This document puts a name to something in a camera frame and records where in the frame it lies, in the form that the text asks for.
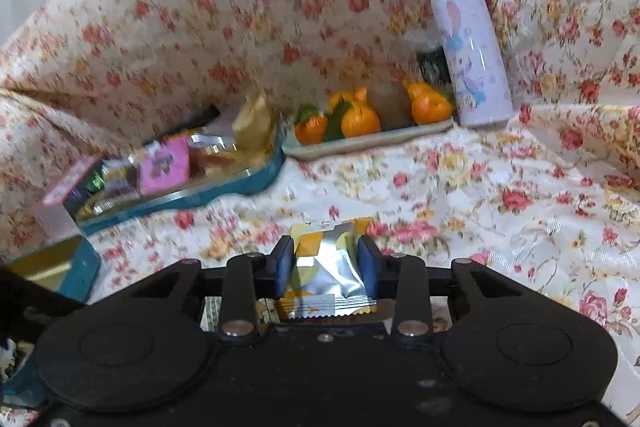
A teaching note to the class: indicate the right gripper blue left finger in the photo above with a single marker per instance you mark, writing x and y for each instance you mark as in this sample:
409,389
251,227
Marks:
279,266

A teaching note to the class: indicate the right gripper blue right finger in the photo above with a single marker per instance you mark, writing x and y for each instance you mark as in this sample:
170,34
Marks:
369,264

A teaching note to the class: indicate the yellow silver snack packet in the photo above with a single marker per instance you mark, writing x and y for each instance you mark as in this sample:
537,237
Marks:
325,281

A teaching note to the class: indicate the teal tin tray with snacks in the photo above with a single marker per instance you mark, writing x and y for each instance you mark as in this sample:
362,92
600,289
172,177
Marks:
218,167

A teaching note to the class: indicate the white rectangular fruit plate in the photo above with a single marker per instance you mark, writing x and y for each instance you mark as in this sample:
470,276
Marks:
292,148

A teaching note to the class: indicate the left front mandarin orange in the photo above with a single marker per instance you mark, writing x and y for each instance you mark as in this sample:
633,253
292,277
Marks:
310,131

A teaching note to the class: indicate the mandarin orange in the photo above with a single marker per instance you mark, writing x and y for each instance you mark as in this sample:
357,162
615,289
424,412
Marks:
310,131
360,120
430,108

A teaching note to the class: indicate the gold foil snack packet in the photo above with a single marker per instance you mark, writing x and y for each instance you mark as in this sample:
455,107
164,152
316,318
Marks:
253,126

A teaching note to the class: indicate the middle front mandarin orange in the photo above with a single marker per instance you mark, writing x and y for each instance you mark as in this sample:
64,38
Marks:
360,120

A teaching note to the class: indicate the pink snack packet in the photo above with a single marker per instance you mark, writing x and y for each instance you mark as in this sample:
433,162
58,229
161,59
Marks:
165,166

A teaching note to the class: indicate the brown kiwi fruit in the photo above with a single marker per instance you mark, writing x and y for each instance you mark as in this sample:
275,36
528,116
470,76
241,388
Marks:
390,101

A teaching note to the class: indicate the right front mandarin orange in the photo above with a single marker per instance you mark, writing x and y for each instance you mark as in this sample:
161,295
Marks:
430,108

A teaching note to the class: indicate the black remote control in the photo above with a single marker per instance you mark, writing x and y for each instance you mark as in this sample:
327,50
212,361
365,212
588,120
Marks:
198,120

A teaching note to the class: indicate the dark green coffee can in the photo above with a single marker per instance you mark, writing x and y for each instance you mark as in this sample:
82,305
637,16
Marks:
433,68

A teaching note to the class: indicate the teal and gold tin lid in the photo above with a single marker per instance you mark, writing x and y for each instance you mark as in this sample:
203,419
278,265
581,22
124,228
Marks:
69,267

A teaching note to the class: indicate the purple rabbit thermos bottle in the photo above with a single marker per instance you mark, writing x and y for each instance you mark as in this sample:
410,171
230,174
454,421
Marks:
474,60

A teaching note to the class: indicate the red and white snack box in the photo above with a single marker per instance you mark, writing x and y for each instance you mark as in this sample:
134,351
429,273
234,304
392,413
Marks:
55,212

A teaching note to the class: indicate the floral fabric sofa cover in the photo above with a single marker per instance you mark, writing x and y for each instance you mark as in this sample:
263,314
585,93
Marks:
551,199

